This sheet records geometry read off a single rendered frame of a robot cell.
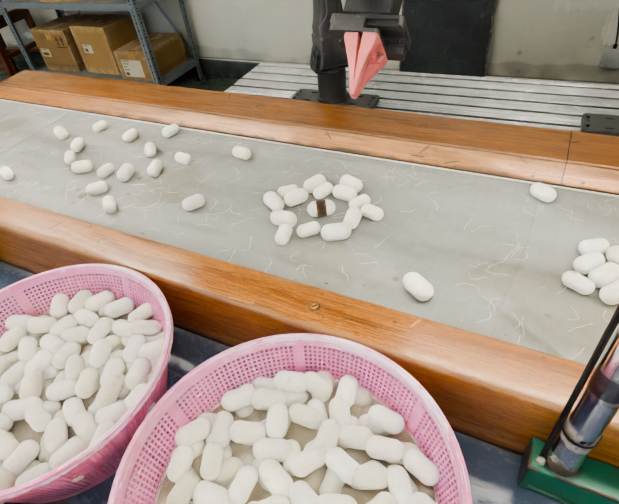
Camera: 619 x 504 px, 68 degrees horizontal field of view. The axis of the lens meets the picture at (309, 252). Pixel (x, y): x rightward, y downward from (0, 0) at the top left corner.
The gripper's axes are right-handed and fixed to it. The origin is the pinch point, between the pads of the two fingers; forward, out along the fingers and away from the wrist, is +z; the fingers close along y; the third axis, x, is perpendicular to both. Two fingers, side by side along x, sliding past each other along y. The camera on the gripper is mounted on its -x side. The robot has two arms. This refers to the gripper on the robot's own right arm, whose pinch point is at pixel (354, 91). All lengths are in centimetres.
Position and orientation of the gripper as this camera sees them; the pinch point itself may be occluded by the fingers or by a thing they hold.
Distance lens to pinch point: 66.7
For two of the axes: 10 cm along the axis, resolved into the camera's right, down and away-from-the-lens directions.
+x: 3.6, 1.6, 9.2
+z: -2.7, 9.6, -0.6
